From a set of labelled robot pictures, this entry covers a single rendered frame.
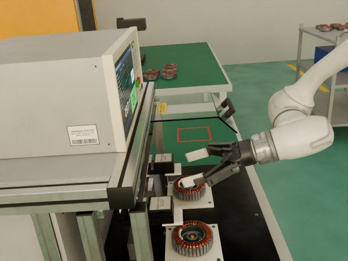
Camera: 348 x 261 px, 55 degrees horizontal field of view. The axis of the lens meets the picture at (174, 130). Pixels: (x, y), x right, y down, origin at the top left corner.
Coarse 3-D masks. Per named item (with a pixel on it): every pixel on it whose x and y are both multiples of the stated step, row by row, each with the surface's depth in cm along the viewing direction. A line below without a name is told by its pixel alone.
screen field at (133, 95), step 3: (132, 90) 85; (135, 90) 91; (132, 93) 85; (135, 93) 90; (132, 96) 85; (135, 96) 90; (132, 99) 84; (135, 99) 90; (132, 102) 84; (135, 102) 89; (132, 105) 84; (135, 105) 89; (132, 108) 83; (132, 111) 83
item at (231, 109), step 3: (225, 99) 114; (228, 99) 112; (222, 102) 114; (225, 102) 113; (228, 102) 110; (222, 105) 114; (225, 105) 114; (228, 105) 108; (231, 105) 107; (231, 108) 105; (234, 108) 106; (228, 111) 105; (231, 111) 105; (234, 111) 105; (225, 114) 105; (228, 114) 105; (231, 114) 105; (228, 117) 106
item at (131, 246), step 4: (132, 236) 89; (128, 240) 88; (132, 240) 88; (128, 244) 87; (132, 244) 87; (128, 248) 87; (132, 248) 87; (128, 252) 88; (132, 252) 88; (132, 256) 88
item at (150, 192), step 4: (140, 180) 115; (152, 180) 114; (148, 184) 112; (152, 184) 112; (148, 188) 110; (152, 188) 110; (148, 192) 109; (152, 192) 109; (148, 196) 110; (152, 196) 110; (148, 200) 110
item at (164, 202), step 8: (152, 200) 87; (160, 200) 87; (168, 200) 87; (152, 208) 84; (160, 208) 84; (168, 208) 84; (176, 208) 90; (128, 216) 85; (152, 216) 84; (160, 216) 84; (168, 216) 84; (176, 216) 87; (120, 224) 84; (128, 224) 84; (152, 224) 84; (168, 224) 85; (176, 224) 85
